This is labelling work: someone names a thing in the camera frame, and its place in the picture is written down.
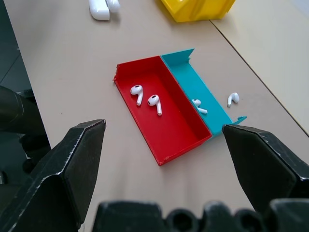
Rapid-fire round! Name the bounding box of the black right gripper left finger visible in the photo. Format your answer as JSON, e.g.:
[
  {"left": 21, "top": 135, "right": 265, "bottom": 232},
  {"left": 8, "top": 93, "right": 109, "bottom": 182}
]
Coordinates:
[{"left": 0, "top": 119, "right": 107, "bottom": 232}]

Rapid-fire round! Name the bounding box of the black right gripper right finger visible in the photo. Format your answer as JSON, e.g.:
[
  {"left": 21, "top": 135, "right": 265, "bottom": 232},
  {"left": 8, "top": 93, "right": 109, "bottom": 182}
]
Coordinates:
[{"left": 221, "top": 123, "right": 309, "bottom": 212}]

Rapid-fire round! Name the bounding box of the white earbud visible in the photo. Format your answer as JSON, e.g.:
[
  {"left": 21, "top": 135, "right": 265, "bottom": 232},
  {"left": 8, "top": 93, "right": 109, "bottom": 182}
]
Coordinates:
[
  {"left": 191, "top": 99, "right": 208, "bottom": 115},
  {"left": 147, "top": 94, "right": 163, "bottom": 116},
  {"left": 130, "top": 84, "right": 143, "bottom": 106},
  {"left": 226, "top": 92, "right": 240, "bottom": 108}
]

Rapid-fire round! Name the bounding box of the white earbud charging case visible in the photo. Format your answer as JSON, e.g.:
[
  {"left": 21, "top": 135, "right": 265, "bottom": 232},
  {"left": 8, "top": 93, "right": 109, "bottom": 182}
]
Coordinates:
[{"left": 88, "top": 0, "right": 121, "bottom": 21}]

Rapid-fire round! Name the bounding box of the yellow plastic bin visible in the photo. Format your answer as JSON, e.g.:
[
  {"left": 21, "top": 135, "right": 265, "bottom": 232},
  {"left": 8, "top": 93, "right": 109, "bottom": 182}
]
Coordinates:
[{"left": 154, "top": 0, "right": 236, "bottom": 23}]

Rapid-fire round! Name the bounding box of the red plastic tray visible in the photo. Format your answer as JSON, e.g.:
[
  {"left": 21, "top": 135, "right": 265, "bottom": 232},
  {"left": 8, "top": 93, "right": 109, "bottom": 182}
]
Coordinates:
[{"left": 112, "top": 55, "right": 213, "bottom": 167}]

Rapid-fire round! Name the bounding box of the teal plastic tray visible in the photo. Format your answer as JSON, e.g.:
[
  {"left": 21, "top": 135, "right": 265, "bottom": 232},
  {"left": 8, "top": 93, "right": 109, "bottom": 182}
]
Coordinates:
[{"left": 160, "top": 48, "right": 248, "bottom": 139}]

